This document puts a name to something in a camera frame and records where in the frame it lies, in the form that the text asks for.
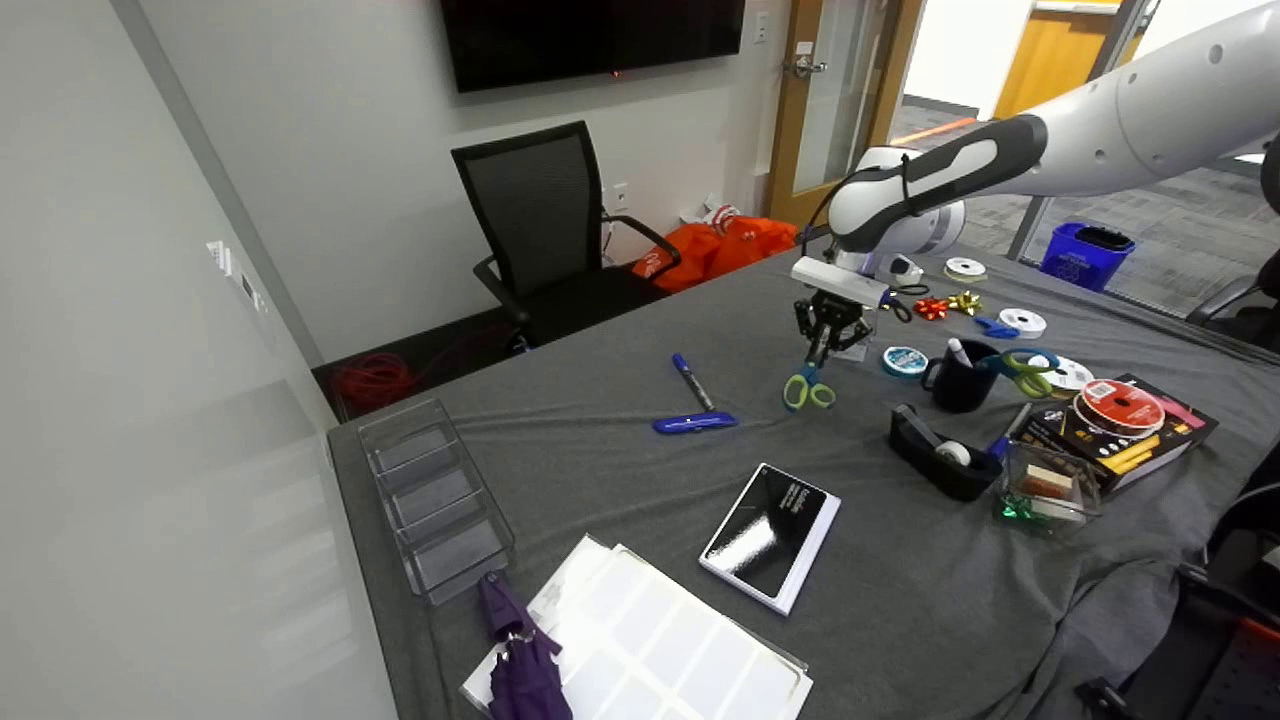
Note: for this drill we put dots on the red gift bow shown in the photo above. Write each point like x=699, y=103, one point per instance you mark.
x=931, y=309

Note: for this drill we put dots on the black box with red ribbon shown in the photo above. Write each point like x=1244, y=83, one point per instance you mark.
x=1125, y=431

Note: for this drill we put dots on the blue and white marker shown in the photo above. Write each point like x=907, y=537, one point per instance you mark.
x=692, y=382

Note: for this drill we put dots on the purple cloth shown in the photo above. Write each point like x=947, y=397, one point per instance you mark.
x=520, y=660

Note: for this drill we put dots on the black notebook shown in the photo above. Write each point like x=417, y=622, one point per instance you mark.
x=769, y=537

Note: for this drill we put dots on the blue bin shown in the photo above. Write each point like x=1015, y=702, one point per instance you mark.
x=1085, y=253

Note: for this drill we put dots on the blue and silver pen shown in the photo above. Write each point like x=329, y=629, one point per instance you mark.
x=1008, y=431

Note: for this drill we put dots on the grey table cloth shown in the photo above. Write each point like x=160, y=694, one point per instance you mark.
x=602, y=493

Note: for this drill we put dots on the white wall thermostat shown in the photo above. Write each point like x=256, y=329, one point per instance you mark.
x=222, y=258

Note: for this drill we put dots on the blue gift bow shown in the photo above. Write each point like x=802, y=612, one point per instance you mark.
x=994, y=329

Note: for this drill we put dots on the white label sheet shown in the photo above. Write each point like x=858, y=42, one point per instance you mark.
x=666, y=644

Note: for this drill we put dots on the black mesh office chair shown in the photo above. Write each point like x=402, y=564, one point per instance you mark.
x=542, y=205

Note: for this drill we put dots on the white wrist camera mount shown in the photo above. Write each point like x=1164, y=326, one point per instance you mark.
x=841, y=283

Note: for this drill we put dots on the black wall television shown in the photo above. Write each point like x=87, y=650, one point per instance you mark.
x=586, y=37

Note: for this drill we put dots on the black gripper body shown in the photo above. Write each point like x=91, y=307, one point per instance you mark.
x=829, y=314

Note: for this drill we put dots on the clear box with ribbon spools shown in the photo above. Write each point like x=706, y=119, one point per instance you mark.
x=1048, y=486

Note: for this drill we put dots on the gold gift bow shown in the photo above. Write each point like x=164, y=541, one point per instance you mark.
x=962, y=300

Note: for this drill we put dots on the white marker in cup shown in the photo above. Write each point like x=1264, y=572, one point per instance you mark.
x=959, y=349

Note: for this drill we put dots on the white ribbon spool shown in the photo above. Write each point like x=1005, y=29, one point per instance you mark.
x=1026, y=321
x=1073, y=378
x=964, y=266

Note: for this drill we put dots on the blue marker pen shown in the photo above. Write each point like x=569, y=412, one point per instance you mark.
x=692, y=421

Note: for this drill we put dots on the orange bag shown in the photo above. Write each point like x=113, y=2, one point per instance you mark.
x=713, y=248

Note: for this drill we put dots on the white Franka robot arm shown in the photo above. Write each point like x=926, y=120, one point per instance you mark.
x=1146, y=120

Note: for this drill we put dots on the blue tape roll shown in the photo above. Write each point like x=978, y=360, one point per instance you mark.
x=907, y=360

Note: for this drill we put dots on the yellow green blue scissors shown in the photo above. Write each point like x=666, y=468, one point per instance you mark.
x=1035, y=370

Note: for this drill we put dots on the clear plastic organizer tray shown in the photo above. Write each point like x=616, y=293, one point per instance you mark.
x=434, y=502

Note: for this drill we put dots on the black pen cup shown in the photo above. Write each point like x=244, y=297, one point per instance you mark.
x=962, y=382

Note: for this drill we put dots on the wooden door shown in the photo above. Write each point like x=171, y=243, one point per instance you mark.
x=834, y=94

